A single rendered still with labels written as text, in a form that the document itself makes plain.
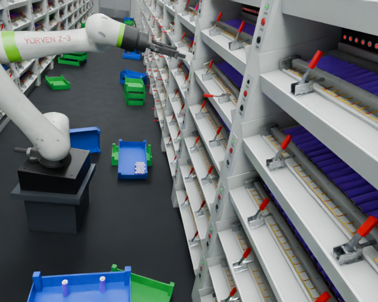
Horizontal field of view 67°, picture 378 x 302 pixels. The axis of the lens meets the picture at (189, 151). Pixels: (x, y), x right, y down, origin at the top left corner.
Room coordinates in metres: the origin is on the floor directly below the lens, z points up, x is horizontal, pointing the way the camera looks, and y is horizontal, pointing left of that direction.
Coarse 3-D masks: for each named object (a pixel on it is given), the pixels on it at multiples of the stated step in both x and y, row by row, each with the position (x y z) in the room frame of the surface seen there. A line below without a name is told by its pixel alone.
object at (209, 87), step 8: (216, 56) 1.45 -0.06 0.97; (200, 64) 1.43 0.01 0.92; (208, 64) 1.42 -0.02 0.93; (200, 72) 1.39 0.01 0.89; (200, 80) 1.28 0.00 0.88; (208, 80) 1.26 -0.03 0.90; (208, 88) 1.17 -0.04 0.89; (216, 88) 1.16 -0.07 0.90; (232, 96) 1.05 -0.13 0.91; (216, 104) 1.03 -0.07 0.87; (224, 104) 0.99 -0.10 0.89; (232, 104) 0.98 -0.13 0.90; (224, 112) 0.93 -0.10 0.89; (232, 112) 0.84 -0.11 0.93; (224, 120) 0.94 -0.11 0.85; (232, 120) 0.84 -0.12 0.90
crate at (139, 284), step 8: (136, 280) 0.86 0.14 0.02; (144, 280) 0.85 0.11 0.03; (152, 280) 0.85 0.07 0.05; (136, 288) 0.83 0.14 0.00; (144, 288) 0.84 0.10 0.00; (152, 288) 0.84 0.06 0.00; (160, 288) 0.84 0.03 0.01; (168, 288) 0.84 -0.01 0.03; (136, 296) 0.79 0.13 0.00; (144, 296) 0.80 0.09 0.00; (152, 296) 0.80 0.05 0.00; (160, 296) 0.81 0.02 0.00; (168, 296) 0.82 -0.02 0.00
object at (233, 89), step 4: (212, 64) 1.40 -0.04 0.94; (212, 68) 1.37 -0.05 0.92; (216, 68) 1.33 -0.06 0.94; (220, 72) 1.27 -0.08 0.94; (220, 76) 1.23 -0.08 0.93; (224, 76) 1.21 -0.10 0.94; (224, 80) 1.16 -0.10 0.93; (228, 80) 1.16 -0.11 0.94; (220, 84) 1.17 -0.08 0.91; (224, 84) 1.17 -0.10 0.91; (228, 84) 1.11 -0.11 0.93; (232, 84) 1.11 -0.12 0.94; (224, 88) 1.12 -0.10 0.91; (228, 88) 1.12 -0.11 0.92; (232, 88) 1.07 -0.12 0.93; (236, 88) 1.07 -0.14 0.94; (232, 92) 1.06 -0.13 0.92; (236, 92) 1.03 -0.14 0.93; (236, 96) 1.01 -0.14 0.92; (236, 104) 0.96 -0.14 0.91
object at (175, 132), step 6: (168, 114) 2.10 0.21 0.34; (174, 114) 1.95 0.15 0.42; (168, 120) 2.03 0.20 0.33; (174, 120) 2.00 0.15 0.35; (168, 126) 2.01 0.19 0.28; (174, 126) 1.92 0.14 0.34; (174, 132) 1.83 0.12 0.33; (180, 132) 1.80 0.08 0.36; (174, 138) 1.75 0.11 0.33; (174, 144) 1.67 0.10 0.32
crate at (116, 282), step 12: (36, 276) 0.55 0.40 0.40; (48, 276) 0.57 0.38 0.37; (60, 276) 0.58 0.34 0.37; (72, 276) 0.59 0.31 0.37; (84, 276) 0.60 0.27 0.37; (96, 276) 0.61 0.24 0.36; (108, 276) 0.62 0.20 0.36; (120, 276) 0.63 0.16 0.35; (36, 288) 0.55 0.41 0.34; (48, 288) 0.56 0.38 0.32; (60, 288) 0.57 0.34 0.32; (72, 288) 0.58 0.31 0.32; (84, 288) 0.58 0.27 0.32; (96, 288) 0.59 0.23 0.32; (108, 288) 0.60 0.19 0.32; (120, 288) 0.61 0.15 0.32; (36, 300) 0.52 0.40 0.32; (48, 300) 0.53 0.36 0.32; (60, 300) 0.53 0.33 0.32; (72, 300) 0.54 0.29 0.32; (84, 300) 0.54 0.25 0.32; (96, 300) 0.55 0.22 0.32; (108, 300) 0.56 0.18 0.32; (120, 300) 0.56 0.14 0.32
